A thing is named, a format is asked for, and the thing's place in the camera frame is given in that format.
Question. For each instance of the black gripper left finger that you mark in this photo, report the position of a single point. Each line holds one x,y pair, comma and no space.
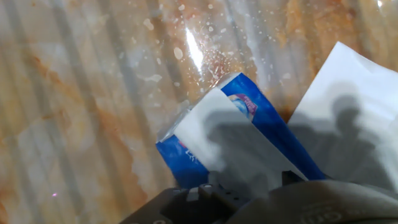
149,208

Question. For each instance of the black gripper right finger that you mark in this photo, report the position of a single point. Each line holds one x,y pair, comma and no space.
220,196

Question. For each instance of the white napkin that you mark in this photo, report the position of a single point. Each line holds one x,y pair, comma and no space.
351,93
217,140

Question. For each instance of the blue napkin pack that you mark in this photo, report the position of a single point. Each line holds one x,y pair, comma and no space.
273,124

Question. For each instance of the folded white loose napkin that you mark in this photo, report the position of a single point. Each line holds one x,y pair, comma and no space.
351,93

